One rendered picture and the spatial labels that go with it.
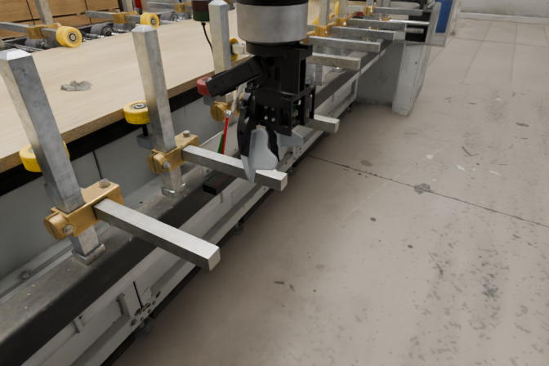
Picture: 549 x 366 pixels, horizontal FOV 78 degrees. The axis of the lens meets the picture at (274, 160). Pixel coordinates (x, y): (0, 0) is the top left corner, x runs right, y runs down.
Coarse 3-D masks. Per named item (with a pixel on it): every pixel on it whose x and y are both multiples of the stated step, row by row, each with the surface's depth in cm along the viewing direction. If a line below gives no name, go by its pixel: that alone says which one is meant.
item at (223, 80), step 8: (256, 56) 45; (240, 64) 47; (248, 64) 46; (256, 64) 45; (224, 72) 49; (232, 72) 48; (240, 72) 47; (248, 72) 46; (256, 72) 46; (216, 80) 50; (224, 80) 49; (232, 80) 49; (240, 80) 48; (248, 80) 50; (208, 88) 52; (216, 88) 51; (224, 88) 50; (232, 88) 52
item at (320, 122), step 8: (208, 96) 106; (208, 104) 107; (240, 104) 101; (312, 120) 92; (320, 120) 91; (328, 120) 90; (336, 120) 90; (320, 128) 92; (328, 128) 90; (336, 128) 90
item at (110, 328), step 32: (192, 96) 117; (352, 96) 304; (128, 128) 97; (192, 128) 121; (96, 160) 90; (128, 160) 99; (288, 160) 209; (0, 192) 72; (32, 192) 77; (128, 192) 102; (256, 192) 180; (0, 224) 73; (32, 224) 79; (224, 224) 159; (0, 256) 75; (32, 256) 81; (128, 288) 113; (160, 288) 128; (96, 320) 108; (128, 320) 117; (64, 352) 100; (96, 352) 107
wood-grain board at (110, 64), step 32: (160, 32) 173; (192, 32) 173; (64, 64) 122; (96, 64) 122; (128, 64) 122; (192, 64) 122; (0, 96) 94; (64, 96) 94; (96, 96) 94; (128, 96) 94; (0, 128) 77; (64, 128) 77; (96, 128) 82; (0, 160) 66
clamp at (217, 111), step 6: (234, 96) 103; (240, 96) 103; (216, 102) 99; (216, 108) 97; (222, 108) 97; (228, 108) 98; (216, 114) 98; (222, 114) 97; (234, 114) 102; (216, 120) 99; (222, 120) 98
